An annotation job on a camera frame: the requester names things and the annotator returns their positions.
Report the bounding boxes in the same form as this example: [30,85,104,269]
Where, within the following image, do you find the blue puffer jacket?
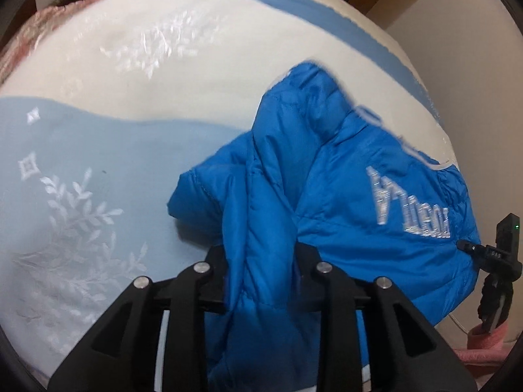
[168,62,480,391]

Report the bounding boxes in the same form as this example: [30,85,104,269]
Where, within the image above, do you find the blue and white bedsheet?
[1,0,456,382]

